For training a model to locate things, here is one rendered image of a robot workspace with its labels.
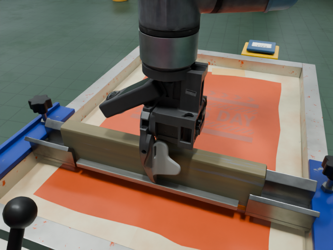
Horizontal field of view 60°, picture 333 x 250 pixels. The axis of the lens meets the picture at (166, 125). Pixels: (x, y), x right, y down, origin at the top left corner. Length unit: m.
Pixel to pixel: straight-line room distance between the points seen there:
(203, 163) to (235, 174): 0.05
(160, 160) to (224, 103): 0.39
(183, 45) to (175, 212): 0.29
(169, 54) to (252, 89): 0.56
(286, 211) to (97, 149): 0.32
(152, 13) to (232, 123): 0.44
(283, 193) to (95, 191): 0.33
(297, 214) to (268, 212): 0.04
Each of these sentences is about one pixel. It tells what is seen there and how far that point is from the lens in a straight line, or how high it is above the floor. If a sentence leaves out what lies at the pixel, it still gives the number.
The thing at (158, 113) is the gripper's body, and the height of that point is 1.14.
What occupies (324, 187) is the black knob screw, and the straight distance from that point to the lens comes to 0.54.
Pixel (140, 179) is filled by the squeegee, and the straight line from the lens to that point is 0.51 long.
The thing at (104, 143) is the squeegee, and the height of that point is 1.05.
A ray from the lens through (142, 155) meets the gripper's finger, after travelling 0.43.
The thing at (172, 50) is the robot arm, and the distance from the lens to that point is 0.35.
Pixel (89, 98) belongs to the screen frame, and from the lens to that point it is 0.76.
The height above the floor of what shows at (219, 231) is 0.96.
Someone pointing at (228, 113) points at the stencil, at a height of 0.96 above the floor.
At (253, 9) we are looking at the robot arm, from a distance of 0.38.
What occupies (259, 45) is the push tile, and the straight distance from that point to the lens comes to 1.18.
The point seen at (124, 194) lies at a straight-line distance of 0.54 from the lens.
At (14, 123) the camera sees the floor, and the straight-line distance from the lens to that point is 2.65.
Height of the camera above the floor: 1.36
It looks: 36 degrees down
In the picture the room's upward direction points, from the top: straight up
